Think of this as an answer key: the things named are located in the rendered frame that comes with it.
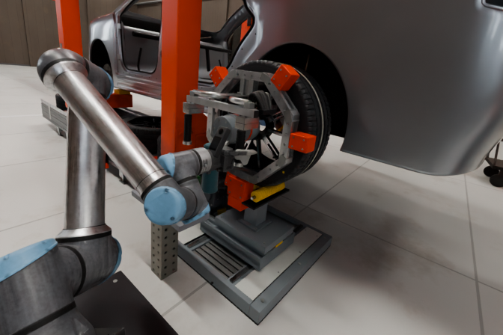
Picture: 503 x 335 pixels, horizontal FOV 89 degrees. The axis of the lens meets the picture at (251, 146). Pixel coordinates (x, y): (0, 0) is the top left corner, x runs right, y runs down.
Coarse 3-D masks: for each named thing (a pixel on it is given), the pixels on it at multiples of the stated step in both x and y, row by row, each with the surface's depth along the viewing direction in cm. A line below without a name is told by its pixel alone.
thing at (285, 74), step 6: (282, 66) 107; (288, 66) 110; (276, 72) 109; (282, 72) 107; (288, 72) 106; (294, 72) 109; (276, 78) 110; (282, 78) 108; (288, 78) 106; (294, 78) 109; (276, 84) 110; (282, 84) 108; (288, 84) 110
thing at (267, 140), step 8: (232, 88) 138; (224, 112) 147; (280, 112) 123; (264, 120) 135; (272, 120) 127; (272, 128) 133; (256, 136) 139; (264, 136) 132; (232, 144) 151; (248, 144) 140; (272, 144) 130; (272, 152) 130; (256, 160) 151; (264, 160) 154; (272, 160) 156; (256, 168) 138
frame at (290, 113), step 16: (224, 80) 130; (256, 80) 117; (272, 96) 112; (288, 96) 113; (208, 112) 141; (288, 112) 108; (208, 128) 143; (288, 128) 110; (288, 144) 111; (288, 160) 115; (240, 176) 133; (256, 176) 125
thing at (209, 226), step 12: (204, 228) 163; (216, 228) 161; (216, 240) 157; (228, 240) 150; (240, 240) 151; (288, 240) 157; (240, 252) 145; (252, 252) 143; (276, 252) 148; (252, 264) 140; (264, 264) 140
